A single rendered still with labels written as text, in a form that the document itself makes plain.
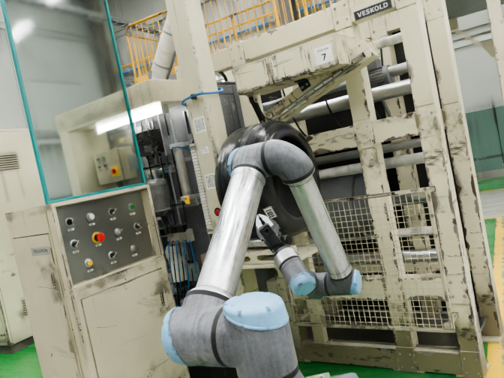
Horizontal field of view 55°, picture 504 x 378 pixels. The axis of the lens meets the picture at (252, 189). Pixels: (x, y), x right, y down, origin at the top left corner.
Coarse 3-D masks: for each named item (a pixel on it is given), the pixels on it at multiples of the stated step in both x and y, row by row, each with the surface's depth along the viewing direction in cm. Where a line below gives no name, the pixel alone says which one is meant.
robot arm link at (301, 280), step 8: (296, 256) 181; (280, 264) 181; (288, 264) 179; (296, 264) 178; (288, 272) 177; (296, 272) 176; (304, 272) 175; (312, 272) 181; (288, 280) 177; (296, 280) 174; (304, 280) 174; (312, 280) 175; (296, 288) 174; (304, 288) 176; (312, 288) 178
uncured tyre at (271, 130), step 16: (240, 128) 235; (256, 128) 221; (272, 128) 221; (288, 128) 229; (224, 144) 226; (240, 144) 218; (304, 144) 238; (224, 160) 219; (224, 176) 217; (272, 176) 260; (224, 192) 218; (272, 192) 211; (288, 192) 260; (288, 208) 256; (288, 224) 219; (304, 224) 230
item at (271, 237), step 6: (264, 228) 183; (270, 228) 184; (264, 234) 184; (270, 234) 184; (276, 234) 186; (270, 240) 185; (276, 240) 185; (270, 246) 186; (276, 246) 186; (282, 246) 187
